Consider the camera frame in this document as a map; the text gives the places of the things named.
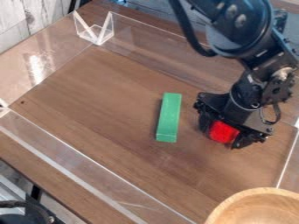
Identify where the green rectangular block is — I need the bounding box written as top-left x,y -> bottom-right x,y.
154,93 -> 182,143

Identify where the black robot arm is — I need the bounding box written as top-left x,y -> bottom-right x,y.
168,0 -> 299,149

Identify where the clear acrylic corner bracket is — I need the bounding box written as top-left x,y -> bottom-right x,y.
72,11 -> 114,46

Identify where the clear acrylic enclosure wall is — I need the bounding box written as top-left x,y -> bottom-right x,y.
0,11 -> 299,224

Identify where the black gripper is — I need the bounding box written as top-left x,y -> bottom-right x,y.
193,92 -> 273,150

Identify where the wooden bowl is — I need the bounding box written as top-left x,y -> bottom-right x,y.
204,187 -> 299,224

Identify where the black clamp with cable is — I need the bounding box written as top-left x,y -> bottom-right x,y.
0,195 -> 59,224

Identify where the red plush strawberry toy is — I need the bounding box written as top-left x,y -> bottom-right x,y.
209,121 -> 238,144

